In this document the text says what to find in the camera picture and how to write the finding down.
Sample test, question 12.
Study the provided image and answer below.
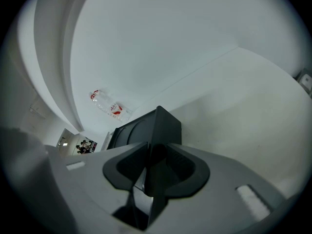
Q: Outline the clear plastic water bottle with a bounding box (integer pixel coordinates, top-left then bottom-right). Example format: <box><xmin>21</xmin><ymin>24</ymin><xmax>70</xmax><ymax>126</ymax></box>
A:
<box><xmin>88</xmin><ymin>89</ymin><xmax>134</xmax><ymax>123</ymax></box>

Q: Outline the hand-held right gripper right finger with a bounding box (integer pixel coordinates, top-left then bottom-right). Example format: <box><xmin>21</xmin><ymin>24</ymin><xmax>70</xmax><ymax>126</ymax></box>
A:
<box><xmin>148</xmin><ymin>142</ymin><xmax>288</xmax><ymax>234</ymax></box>

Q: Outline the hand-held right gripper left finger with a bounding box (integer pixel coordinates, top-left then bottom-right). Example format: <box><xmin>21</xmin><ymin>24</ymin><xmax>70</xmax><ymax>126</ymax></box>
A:
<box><xmin>46</xmin><ymin>141</ymin><xmax>150</xmax><ymax>234</ymax></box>

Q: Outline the white router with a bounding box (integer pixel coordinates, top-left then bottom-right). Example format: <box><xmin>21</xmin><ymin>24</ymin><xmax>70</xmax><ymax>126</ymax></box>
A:
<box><xmin>301</xmin><ymin>74</ymin><xmax>312</xmax><ymax>91</ymax></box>

